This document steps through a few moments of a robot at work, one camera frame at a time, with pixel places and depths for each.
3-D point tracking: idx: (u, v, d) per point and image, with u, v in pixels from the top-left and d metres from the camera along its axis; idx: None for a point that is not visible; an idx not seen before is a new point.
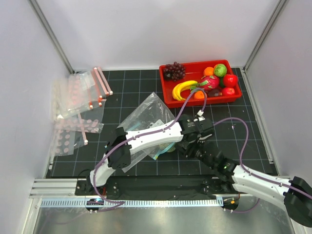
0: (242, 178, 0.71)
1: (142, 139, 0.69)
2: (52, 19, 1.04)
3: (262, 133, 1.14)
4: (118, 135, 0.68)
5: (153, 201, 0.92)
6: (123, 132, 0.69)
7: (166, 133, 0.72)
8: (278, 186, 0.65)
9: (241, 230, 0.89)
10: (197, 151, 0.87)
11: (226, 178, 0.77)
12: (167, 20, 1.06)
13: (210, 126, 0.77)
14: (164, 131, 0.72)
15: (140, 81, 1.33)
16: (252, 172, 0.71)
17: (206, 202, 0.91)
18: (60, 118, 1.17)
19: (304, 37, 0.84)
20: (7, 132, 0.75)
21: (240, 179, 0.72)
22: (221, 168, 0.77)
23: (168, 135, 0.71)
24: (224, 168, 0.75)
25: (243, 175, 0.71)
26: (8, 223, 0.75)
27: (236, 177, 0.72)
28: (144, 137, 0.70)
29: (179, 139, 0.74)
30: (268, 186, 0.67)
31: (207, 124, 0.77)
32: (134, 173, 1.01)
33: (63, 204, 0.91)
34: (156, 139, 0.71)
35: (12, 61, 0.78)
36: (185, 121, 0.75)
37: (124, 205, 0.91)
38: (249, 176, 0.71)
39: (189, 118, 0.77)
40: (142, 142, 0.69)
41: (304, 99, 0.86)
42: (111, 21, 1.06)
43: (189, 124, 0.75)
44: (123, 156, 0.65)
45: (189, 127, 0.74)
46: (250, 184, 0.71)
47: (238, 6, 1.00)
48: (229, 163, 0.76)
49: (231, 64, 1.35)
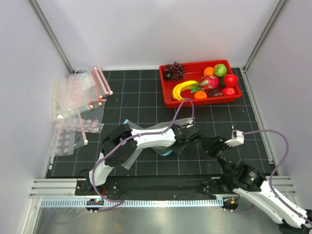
0: (267, 197, 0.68)
1: (146, 138, 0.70)
2: (52, 19, 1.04)
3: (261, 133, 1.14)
4: (123, 130, 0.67)
5: (153, 201, 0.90)
6: (128, 128, 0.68)
7: (165, 136, 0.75)
8: (298, 217, 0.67)
9: (241, 230, 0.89)
10: (219, 152, 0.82)
11: (247, 187, 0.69)
12: (168, 20, 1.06)
13: (196, 131, 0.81)
14: (162, 134, 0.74)
15: (140, 81, 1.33)
16: (279, 195, 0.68)
17: (206, 202, 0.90)
18: (60, 118, 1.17)
19: (305, 37, 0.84)
20: (7, 132, 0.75)
21: (264, 196, 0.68)
22: (242, 176, 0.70)
23: (165, 137, 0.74)
24: (249, 179, 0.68)
25: (268, 195, 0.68)
26: (8, 222, 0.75)
27: (263, 193, 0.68)
28: (147, 135, 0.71)
29: (171, 143, 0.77)
30: (288, 213, 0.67)
31: (195, 129, 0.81)
32: (134, 173, 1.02)
33: (63, 204, 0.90)
34: (155, 140, 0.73)
35: (12, 60, 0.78)
36: (176, 129, 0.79)
37: (123, 205, 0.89)
38: (275, 198, 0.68)
39: (179, 126, 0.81)
40: (146, 140, 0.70)
41: (304, 99, 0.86)
42: (111, 22, 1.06)
43: (179, 131, 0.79)
44: (128, 151, 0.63)
45: (178, 135, 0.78)
46: (269, 202, 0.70)
47: (239, 6, 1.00)
48: (253, 173, 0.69)
49: (231, 64, 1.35)
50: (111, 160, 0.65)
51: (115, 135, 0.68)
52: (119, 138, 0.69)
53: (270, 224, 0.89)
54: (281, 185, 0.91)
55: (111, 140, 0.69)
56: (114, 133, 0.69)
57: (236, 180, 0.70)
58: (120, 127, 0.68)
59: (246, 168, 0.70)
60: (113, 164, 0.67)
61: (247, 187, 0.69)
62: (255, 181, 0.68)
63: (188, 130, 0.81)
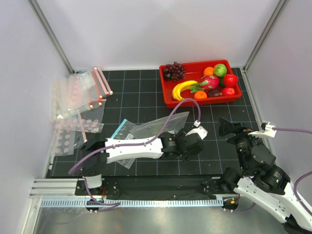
0: (289, 201, 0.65)
1: (122, 149, 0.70)
2: (52, 19, 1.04)
3: (263, 139, 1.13)
4: (97, 141, 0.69)
5: (153, 201, 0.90)
6: (104, 139, 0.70)
7: (147, 148, 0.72)
8: None
9: (241, 230, 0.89)
10: (240, 144, 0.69)
11: (269, 188, 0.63)
12: (168, 19, 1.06)
13: (192, 143, 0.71)
14: (145, 145, 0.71)
15: (140, 81, 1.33)
16: (301, 200, 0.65)
17: (206, 202, 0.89)
18: (60, 118, 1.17)
19: (304, 37, 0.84)
20: (7, 132, 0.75)
21: (285, 199, 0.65)
22: (266, 177, 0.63)
23: (148, 150, 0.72)
24: (275, 182, 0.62)
25: (290, 198, 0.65)
26: (8, 223, 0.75)
27: (284, 196, 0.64)
28: (123, 147, 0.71)
29: (158, 154, 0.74)
30: (306, 217, 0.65)
31: (192, 140, 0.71)
32: (134, 173, 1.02)
33: (63, 204, 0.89)
34: (134, 152, 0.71)
35: (12, 60, 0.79)
36: (166, 139, 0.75)
37: (123, 205, 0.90)
38: (297, 201, 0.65)
39: (171, 136, 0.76)
40: (121, 152, 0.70)
41: (304, 99, 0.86)
42: (111, 21, 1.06)
43: (170, 143, 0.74)
44: (99, 164, 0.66)
45: (169, 146, 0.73)
46: (286, 204, 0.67)
47: (238, 6, 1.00)
48: (278, 175, 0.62)
49: (231, 64, 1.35)
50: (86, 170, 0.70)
51: (91, 145, 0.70)
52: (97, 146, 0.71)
53: (270, 224, 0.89)
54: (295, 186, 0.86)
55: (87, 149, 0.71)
56: (91, 142, 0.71)
57: (259, 179, 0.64)
58: (96, 137, 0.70)
59: (270, 168, 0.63)
60: (87, 173, 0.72)
61: (269, 188, 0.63)
62: (279, 183, 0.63)
63: (185, 141, 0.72)
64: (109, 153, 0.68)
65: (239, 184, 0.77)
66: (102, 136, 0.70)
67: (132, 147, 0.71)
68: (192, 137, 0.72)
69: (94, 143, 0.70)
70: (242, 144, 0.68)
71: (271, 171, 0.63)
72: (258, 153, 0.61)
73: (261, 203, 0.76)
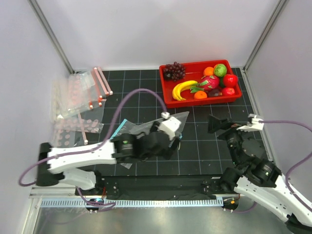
0: (283, 194, 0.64)
1: (66, 159, 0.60)
2: (52, 19, 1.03)
3: (262, 134, 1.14)
4: (43, 151, 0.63)
5: (153, 201, 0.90)
6: (49, 148, 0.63)
7: (95, 154, 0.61)
8: None
9: (241, 230, 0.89)
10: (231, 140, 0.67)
11: (260, 183, 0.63)
12: (168, 20, 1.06)
13: (152, 143, 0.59)
14: (92, 152, 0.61)
15: (140, 81, 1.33)
16: (295, 192, 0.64)
17: (206, 202, 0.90)
18: (60, 118, 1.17)
19: (304, 37, 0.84)
20: (7, 132, 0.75)
21: (279, 193, 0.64)
22: (256, 170, 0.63)
23: (96, 157, 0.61)
24: (265, 174, 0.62)
25: (284, 191, 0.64)
26: (7, 223, 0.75)
27: (277, 189, 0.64)
28: (68, 156, 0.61)
29: (113, 161, 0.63)
30: (303, 211, 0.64)
31: (151, 139, 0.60)
32: (135, 173, 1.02)
33: (63, 204, 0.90)
34: (81, 161, 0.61)
35: (12, 60, 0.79)
36: (121, 142, 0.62)
37: (123, 205, 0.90)
38: (290, 194, 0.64)
39: (129, 139, 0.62)
40: (65, 162, 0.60)
41: (304, 99, 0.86)
42: (111, 21, 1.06)
43: (125, 145, 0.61)
44: (42, 175, 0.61)
45: (123, 150, 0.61)
46: (282, 199, 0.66)
47: (238, 7, 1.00)
48: (268, 167, 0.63)
49: (231, 64, 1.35)
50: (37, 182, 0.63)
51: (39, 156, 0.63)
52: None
53: (270, 225, 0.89)
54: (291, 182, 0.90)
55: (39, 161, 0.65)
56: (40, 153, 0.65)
57: (249, 173, 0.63)
58: (41, 147, 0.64)
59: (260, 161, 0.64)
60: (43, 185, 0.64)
61: (261, 182, 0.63)
62: (269, 175, 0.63)
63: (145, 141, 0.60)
64: (51, 164, 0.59)
65: (238, 184, 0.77)
66: (47, 146, 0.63)
67: (76, 155, 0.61)
68: (150, 135, 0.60)
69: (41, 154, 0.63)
70: (232, 139, 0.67)
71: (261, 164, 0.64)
72: (249, 147, 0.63)
73: (261, 202, 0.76)
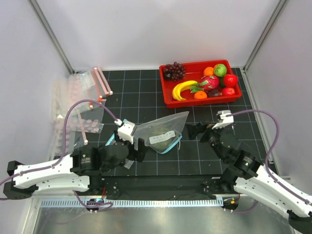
0: (266, 184, 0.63)
1: (29, 176, 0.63)
2: (52, 19, 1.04)
3: (263, 138, 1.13)
4: (9, 168, 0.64)
5: (153, 201, 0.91)
6: (13, 166, 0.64)
7: (55, 170, 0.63)
8: (304, 204, 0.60)
9: (241, 230, 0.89)
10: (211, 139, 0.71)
11: (243, 174, 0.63)
12: (168, 20, 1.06)
13: (109, 156, 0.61)
14: (53, 168, 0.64)
15: (140, 81, 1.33)
16: (279, 181, 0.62)
17: (206, 202, 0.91)
18: (60, 118, 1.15)
19: (304, 37, 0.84)
20: (7, 132, 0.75)
21: (262, 183, 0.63)
22: (238, 163, 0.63)
23: (56, 172, 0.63)
24: (245, 165, 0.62)
25: (267, 180, 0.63)
26: (6, 223, 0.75)
27: (258, 178, 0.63)
28: (31, 173, 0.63)
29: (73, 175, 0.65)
30: (292, 199, 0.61)
31: (108, 152, 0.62)
32: (134, 173, 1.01)
33: (63, 204, 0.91)
34: (43, 177, 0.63)
35: (12, 61, 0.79)
36: (81, 157, 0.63)
37: (124, 205, 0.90)
38: (274, 183, 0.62)
39: (88, 152, 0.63)
40: (28, 179, 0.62)
41: (304, 99, 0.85)
42: (111, 22, 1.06)
43: (84, 160, 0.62)
44: (8, 192, 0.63)
45: (83, 165, 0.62)
46: (269, 189, 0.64)
47: (239, 7, 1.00)
48: (249, 159, 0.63)
49: (231, 64, 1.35)
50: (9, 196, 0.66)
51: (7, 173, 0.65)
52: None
53: (271, 225, 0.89)
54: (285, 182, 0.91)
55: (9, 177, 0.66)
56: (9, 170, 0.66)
57: (231, 166, 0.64)
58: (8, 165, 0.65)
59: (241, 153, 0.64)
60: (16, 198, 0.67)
61: (243, 174, 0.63)
62: (250, 166, 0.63)
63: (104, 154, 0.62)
64: (15, 182, 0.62)
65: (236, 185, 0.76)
66: (11, 164, 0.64)
67: (40, 171, 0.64)
68: (107, 148, 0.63)
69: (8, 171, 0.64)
70: (212, 138, 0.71)
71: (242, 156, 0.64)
72: (226, 139, 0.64)
73: (260, 199, 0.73)
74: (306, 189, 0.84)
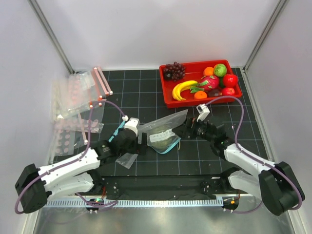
0: (233, 153, 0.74)
1: (57, 172, 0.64)
2: (52, 19, 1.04)
3: (263, 138, 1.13)
4: (29, 172, 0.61)
5: (153, 201, 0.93)
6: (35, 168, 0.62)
7: (83, 162, 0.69)
8: (261, 165, 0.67)
9: (241, 230, 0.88)
10: (199, 130, 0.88)
11: (219, 153, 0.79)
12: (168, 20, 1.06)
13: (123, 139, 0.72)
14: (80, 160, 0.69)
15: (140, 81, 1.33)
16: (243, 149, 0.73)
17: (206, 202, 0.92)
18: (60, 118, 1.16)
19: (304, 37, 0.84)
20: (7, 132, 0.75)
21: (230, 154, 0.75)
22: (217, 143, 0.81)
23: (85, 163, 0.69)
24: (222, 144, 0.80)
25: (234, 150, 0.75)
26: (6, 223, 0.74)
27: (228, 150, 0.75)
28: (60, 169, 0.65)
29: (96, 165, 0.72)
30: (251, 163, 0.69)
31: (121, 138, 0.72)
32: (134, 173, 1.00)
33: (63, 204, 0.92)
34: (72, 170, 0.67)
35: (12, 61, 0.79)
36: (100, 147, 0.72)
37: (123, 205, 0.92)
38: (239, 152, 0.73)
39: (105, 143, 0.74)
40: (58, 175, 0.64)
41: (304, 99, 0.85)
42: (111, 22, 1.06)
43: (104, 148, 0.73)
44: (38, 193, 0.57)
45: (105, 152, 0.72)
46: (238, 160, 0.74)
47: (238, 7, 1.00)
48: (227, 141, 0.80)
49: (231, 64, 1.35)
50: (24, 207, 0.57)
51: (25, 179, 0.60)
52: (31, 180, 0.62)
53: (271, 225, 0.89)
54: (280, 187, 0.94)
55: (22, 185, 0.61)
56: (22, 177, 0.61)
57: (213, 145, 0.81)
58: (25, 169, 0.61)
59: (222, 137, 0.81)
60: (30, 209, 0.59)
61: (219, 153, 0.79)
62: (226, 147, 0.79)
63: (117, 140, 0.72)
64: (46, 180, 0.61)
65: (231, 175, 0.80)
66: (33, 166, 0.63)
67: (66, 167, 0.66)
68: (120, 136, 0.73)
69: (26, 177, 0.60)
70: (201, 129, 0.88)
71: (222, 139, 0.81)
72: (214, 121, 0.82)
73: (244, 186, 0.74)
74: (306, 189, 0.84)
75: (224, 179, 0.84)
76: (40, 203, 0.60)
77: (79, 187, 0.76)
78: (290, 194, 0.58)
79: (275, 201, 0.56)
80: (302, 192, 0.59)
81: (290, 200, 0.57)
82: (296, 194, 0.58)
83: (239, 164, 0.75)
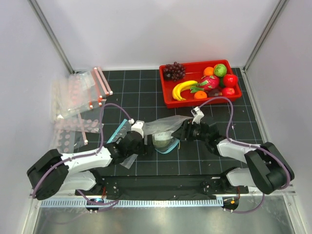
0: (224, 146, 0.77)
1: (78, 161, 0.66)
2: (52, 20, 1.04)
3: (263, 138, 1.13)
4: (51, 156, 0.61)
5: (153, 201, 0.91)
6: (58, 154, 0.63)
7: (99, 156, 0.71)
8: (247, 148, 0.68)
9: (241, 230, 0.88)
10: (194, 131, 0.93)
11: (214, 150, 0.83)
12: (168, 20, 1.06)
13: (129, 142, 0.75)
14: (96, 154, 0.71)
15: (140, 81, 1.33)
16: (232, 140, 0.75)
17: (206, 202, 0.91)
18: (60, 118, 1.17)
19: (304, 37, 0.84)
20: (7, 132, 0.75)
21: (223, 146, 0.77)
22: (211, 141, 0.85)
23: (100, 157, 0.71)
24: (214, 141, 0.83)
25: (225, 143, 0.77)
26: (6, 223, 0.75)
27: (220, 145, 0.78)
28: (80, 158, 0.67)
29: (107, 163, 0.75)
30: (239, 148, 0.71)
31: (128, 140, 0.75)
32: (134, 173, 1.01)
33: (63, 204, 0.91)
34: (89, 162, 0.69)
35: (12, 61, 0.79)
36: (111, 147, 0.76)
37: (123, 205, 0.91)
38: (229, 144, 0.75)
39: (114, 145, 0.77)
40: (78, 163, 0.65)
41: (304, 99, 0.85)
42: (111, 22, 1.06)
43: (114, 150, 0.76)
44: (62, 177, 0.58)
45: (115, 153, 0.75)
46: (230, 152, 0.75)
47: (238, 7, 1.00)
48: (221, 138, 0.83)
49: (231, 64, 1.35)
50: (39, 192, 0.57)
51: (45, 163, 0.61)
52: (48, 165, 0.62)
53: (270, 225, 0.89)
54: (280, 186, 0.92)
55: (39, 170, 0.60)
56: (41, 161, 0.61)
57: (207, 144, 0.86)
58: (48, 153, 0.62)
59: (216, 135, 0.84)
60: (42, 196, 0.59)
61: (214, 150, 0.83)
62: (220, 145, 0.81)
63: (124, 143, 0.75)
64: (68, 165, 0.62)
65: (228, 173, 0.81)
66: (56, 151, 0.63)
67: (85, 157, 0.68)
68: (126, 138, 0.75)
69: (48, 161, 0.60)
70: (195, 130, 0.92)
71: (216, 137, 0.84)
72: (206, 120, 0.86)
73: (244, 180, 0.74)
74: (306, 189, 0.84)
75: (225, 179, 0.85)
76: (54, 190, 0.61)
77: (84, 184, 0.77)
78: (279, 172, 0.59)
79: (263, 179, 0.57)
80: (290, 169, 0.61)
81: (280, 178, 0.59)
82: (285, 172, 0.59)
83: (232, 155, 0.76)
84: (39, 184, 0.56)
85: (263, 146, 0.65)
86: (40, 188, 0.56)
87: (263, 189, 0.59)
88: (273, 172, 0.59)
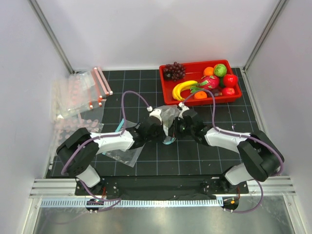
0: (213, 136, 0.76)
1: (105, 140, 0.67)
2: (52, 20, 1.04)
3: None
4: (81, 135, 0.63)
5: (153, 201, 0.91)
6: (87, 132, 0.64)
7: (123, 138, 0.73)
8: (237, 137, 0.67)
9: (241, 230, 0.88)
10: (181, 126, 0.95)
11: (202, 141, 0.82)
12: (168, 20, 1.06)
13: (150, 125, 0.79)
14: (120, 136, 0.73)
15: (140, 81, 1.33)
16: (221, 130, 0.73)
17: (206, 202, 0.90)
18: (60, 118, 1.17)
19: (305, 37, 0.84)
20: (8, 132, 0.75)
21: (212, 137, 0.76)
22: (198, 131, 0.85)
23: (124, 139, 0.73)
24: (201, 130, 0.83)
25: (214, 133, 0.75)
26: (6, 224, 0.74)
27: (207, 135, 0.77)
28: (107, 138, 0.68)
29: (128, 146, 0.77)
30: (229, 139, 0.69)
31: (147, 124, 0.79)
32: (134, 173, 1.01)
33: (63, 204, 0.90)
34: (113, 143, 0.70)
35: (12, 60, 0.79)
36: (132, 132, 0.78)
37: (123, 205, 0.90)
38: (218, 133, 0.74)
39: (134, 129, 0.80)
40: (106, 142, 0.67)
41: (304, 98, 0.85)
42: (112, 22, 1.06)
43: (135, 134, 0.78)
44: (93, 152, 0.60)
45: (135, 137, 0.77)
46: (221, 142, 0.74)
47: (239, 7, 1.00)
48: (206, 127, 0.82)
49: (231, 64, 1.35)
50: (68, 169, 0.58)
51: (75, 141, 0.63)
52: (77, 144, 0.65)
53: (271, 225, 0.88)
54: (281, 186, 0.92)
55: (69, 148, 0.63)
56: (71, 140, 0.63)
57: (194, 133, 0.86)
58: (77, 132, 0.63)
59: (200, 125, 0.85)
60: (72, 173, 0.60)
61: (202, 141, 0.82)
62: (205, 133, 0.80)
63: (144, 127, 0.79)
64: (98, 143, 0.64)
65: (226, 173, 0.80)
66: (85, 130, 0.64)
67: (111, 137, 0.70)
68: (146, 122, 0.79)
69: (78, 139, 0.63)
70: (182, 126, 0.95)
71: (201, 126, 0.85)
72: (188, 112, 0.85)
73: (241, 176, 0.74)
74: (306, 189, 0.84)
75: (224, 181, 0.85)
76: (83, 168, 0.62)
77: (89, 179, 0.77)
78: (271, 158, 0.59)
79: (258, 167, 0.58)
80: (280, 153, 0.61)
81: (272, 164, 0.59)
82: (276, 156, 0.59)
83: (221, 145, 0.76)
84: (71, 160, 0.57)
85: (254, 135, 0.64)
86: (70, 166, 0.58)
87: (259, 177, 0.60)
88: (265, 159, 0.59)
